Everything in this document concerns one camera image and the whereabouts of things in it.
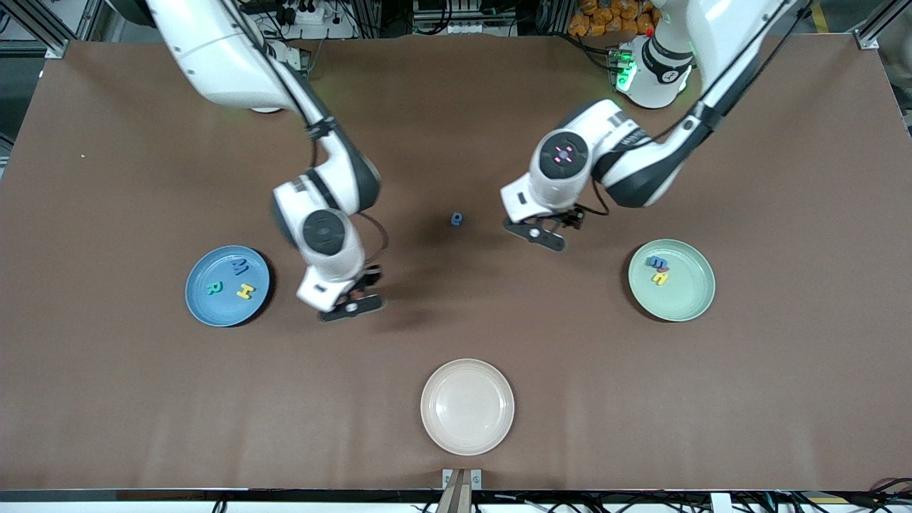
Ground green plate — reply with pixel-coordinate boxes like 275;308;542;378
628;239;716;323

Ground blue plate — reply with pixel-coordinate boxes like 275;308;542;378
185;245;271;328

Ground beige plate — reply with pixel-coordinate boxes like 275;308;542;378
420;358;515;457

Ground table cover mat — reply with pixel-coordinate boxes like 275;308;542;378
0;34;912;492

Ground orange bagged items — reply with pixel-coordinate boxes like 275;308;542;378
568;0;660;38

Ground grey metal rack device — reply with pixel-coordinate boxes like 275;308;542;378
412;0;519;36

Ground white power strip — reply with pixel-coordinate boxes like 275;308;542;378
274;0;336;26

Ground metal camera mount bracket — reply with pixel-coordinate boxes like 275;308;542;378
442;468;483;513

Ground aluminium frame post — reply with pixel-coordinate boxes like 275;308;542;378
7;0;72;59
857;0;912;51

